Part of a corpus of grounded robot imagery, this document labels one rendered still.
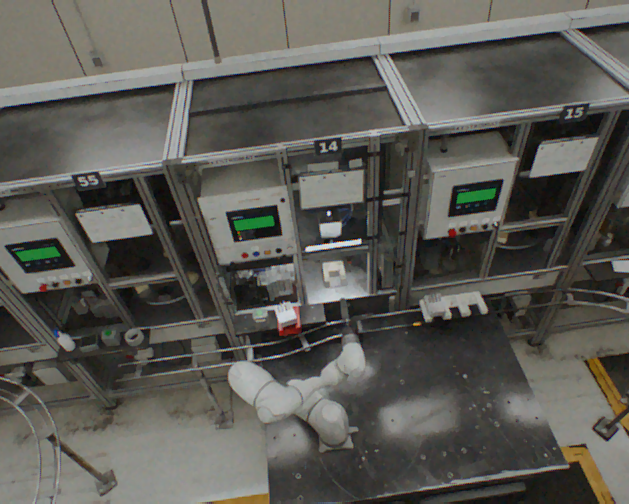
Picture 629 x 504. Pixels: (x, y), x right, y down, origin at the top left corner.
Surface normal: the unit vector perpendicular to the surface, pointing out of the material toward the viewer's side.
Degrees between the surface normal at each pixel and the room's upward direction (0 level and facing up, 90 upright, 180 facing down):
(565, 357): 0
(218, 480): 0
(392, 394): 0
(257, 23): 90
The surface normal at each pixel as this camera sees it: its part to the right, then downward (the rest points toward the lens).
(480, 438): -0.08, -0.68
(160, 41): 0.11, 0.72
